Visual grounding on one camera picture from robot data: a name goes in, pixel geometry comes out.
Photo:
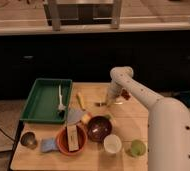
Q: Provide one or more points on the red-brown grapes bunch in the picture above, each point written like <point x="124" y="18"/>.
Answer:
<point x="125" y="94"/>

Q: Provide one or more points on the light blue cloth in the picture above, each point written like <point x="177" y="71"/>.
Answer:
<point x="74" y="116"/>

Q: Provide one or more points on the blue sponge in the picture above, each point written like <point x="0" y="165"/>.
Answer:
<point x="48" y="145"/>

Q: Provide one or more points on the white cup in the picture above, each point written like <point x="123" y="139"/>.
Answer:
<point x="112" y="144"/>

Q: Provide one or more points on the metal fork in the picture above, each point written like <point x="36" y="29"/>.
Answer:
<point x="99" y="104"/>

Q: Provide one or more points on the wooden block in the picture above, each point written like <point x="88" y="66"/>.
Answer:
<point x="72" y="138"/>

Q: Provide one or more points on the green cup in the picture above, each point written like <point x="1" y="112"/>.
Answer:
<point x="137" y="148"/>

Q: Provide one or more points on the yellow toy food piece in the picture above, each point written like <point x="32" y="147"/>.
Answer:
<point x="85" y="118"/>

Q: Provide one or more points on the green plastic tray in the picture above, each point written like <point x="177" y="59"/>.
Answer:
<point x="43" y="100"/>

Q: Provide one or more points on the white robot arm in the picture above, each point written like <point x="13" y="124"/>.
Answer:
<point x="168" y="122"/>

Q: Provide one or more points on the small metal cup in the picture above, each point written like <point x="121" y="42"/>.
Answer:
<point x="28" y="140"/>

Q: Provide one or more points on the purple bowl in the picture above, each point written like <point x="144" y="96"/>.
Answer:
<point x="98" y="128"/>

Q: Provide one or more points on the white frame stand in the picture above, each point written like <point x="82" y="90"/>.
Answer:
<point x="82" y="12"/>

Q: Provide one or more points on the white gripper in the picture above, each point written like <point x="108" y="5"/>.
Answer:
<point x="114" y="91"/>

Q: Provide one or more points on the orange bowl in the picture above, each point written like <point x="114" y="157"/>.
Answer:
<point x="62" y="141"/>

